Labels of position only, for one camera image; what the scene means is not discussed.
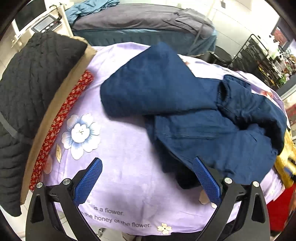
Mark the teal bed base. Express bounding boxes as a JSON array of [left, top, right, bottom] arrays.
[[72, 29, 217, 56]]

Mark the grey blanket on bed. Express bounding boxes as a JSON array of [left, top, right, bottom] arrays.
[[72, 4, 215, 39]]

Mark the digital scale device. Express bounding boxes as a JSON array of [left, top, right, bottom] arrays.
[[31, 15, 61, 33]]

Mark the yellow folded blanket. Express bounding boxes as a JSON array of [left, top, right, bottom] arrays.
[[274, 130, 295, 188]]

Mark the black round stool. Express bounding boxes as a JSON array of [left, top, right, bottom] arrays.
[[201, 46, 232, 67]]

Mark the lilac floral bed sheet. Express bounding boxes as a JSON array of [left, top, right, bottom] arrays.
[[44, 43, 286, 235]]

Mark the red cabinet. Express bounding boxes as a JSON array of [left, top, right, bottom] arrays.
[[267, 183, 295, 232]]

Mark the black wire rack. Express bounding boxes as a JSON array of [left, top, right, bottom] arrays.
[[230, 34, 281, 90]]

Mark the tan folded garment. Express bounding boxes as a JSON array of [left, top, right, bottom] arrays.
[[20, 44, 96, 205]]

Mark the red floral cloth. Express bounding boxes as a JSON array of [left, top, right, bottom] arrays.
[[29, 70, 94, 191]]

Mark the black quilted jacket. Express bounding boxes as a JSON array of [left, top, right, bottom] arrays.
[[1, 32, 87, 217]]

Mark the light blue garment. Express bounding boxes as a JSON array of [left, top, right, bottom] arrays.
[[65, 0, 120, 25]]

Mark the navy blue jacket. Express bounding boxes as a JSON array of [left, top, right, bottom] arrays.
[[100, 43, 287, 189]]

